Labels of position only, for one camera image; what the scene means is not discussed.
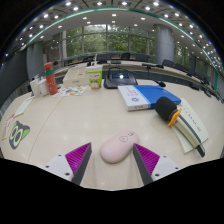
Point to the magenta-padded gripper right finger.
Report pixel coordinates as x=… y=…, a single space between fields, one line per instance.
x=147 y=159

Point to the black conference microphone unit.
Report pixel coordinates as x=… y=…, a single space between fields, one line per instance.
x=120 y=81

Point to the pink computer mouse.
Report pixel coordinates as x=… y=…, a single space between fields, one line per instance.
x=116 y=147

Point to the handheld microphone with foam head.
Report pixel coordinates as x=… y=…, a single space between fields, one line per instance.
x=165 y=108

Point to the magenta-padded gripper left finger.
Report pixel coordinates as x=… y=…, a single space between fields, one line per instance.
x=77 y=159

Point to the red thermos bottle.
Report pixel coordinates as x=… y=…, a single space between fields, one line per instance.
x=51 y=80

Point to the white tissue box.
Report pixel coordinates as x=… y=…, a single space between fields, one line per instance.
x=75 y=78

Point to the dark office chairs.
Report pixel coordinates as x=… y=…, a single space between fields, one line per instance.
x=166 y=63

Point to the ceiling lights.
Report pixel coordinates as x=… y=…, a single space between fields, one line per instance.
x=121 y=3

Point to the cat-face mouse pad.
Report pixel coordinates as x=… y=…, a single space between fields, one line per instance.
x=18 y=134

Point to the white lidded mug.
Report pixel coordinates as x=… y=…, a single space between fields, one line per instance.
x=44 y=88

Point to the colourful leaflet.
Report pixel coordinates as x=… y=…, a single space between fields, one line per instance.
x=70 y=91

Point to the pale printed paper sheet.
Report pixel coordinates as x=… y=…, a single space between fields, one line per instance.
x=196 y=121

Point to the blue and white book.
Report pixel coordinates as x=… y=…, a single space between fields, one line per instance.
x=146 y=95

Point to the white paper cup stack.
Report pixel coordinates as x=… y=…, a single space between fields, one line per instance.
x=34 y=89

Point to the printed paper cup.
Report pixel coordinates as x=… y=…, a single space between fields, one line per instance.
x=94 y=78

